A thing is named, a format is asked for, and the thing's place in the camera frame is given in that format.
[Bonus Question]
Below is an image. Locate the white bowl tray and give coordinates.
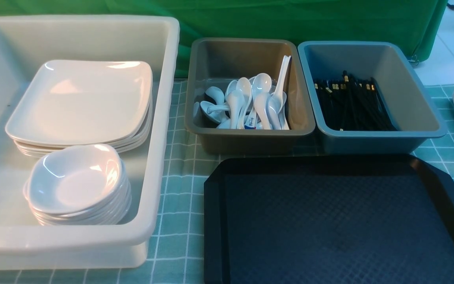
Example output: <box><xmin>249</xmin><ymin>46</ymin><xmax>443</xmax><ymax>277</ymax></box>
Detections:
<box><xmin>23</xmin><ymin>144</ymin><xmax>127</xmax><ymax>215</ymax></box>

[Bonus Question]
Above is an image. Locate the large white square plate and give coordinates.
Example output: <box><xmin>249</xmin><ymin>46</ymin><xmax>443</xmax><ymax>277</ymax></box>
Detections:
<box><xmin>5</xmin><ymin>60</ymin><xmax>153</xmax><ymax>148</ymax></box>

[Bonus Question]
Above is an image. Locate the pile of white soup spoons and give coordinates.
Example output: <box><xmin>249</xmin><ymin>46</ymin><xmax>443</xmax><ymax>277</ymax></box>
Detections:
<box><xmin>193</xmin><ymin>55</ymin><xmax>292</xmax><ymax>131</ymax></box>

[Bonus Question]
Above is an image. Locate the brown plastic spoon bin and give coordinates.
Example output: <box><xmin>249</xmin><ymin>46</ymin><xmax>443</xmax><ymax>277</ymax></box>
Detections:
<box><xmin>184</xmin><ymin>38</ymin><xmax>316</xmax><ymax>155</ymax></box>

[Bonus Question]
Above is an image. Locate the green checkered tablecloth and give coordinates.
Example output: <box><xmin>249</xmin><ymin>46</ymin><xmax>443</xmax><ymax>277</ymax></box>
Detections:
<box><xmin>0</xmin><ymin>80</ymin><xmax>454</xmax><ymax>284</ymax></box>

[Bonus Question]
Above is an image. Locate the pile of black chopsticks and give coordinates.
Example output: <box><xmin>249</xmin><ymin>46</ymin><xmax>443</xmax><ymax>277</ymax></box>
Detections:
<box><xmin>313</xmin><ymin>70</ymin><xmax>398</xmax><ymax>131</ymax></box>

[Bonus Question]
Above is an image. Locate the grey-blue plastic chopstick bin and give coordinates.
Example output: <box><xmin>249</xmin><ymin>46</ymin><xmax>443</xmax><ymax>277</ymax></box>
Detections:
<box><xmin>298</xmin><ymin>41</ymin><xmax>447</xmax><ymax>155</ymax></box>

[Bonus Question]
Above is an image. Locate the stack of white bowls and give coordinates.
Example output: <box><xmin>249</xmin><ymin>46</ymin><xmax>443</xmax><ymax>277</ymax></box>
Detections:
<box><xmin>28</xmin><ymin>176</ymin><xmax>132</xmax><ymax>225</ymax></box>

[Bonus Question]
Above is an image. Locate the large white plastic tub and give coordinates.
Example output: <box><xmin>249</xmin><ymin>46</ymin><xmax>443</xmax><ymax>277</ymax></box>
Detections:
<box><xmin>0</xmin><ymin>15</ymin><xmax>180</xmax><ymax>270</ymax></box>

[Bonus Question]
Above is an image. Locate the black plastic serving tray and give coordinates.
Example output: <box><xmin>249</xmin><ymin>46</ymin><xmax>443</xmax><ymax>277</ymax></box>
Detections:
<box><xmin>203</xmin><ymin>154</ymin><xmax>454</xmax><ymax>284</ymax></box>

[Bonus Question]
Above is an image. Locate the stack of white square plates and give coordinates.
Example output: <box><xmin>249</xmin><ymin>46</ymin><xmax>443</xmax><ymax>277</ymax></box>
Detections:
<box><xmin>14</xmin><ymin>97</ymin><xmax>153</xmax><ymax>158</ymax></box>

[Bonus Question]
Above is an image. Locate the green backdrop cloth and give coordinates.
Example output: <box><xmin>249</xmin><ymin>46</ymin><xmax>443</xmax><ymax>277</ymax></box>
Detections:
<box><xmin>0</xmin><ymin>0</ymin><xmax>447</xmax><ymax>78</ymax></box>

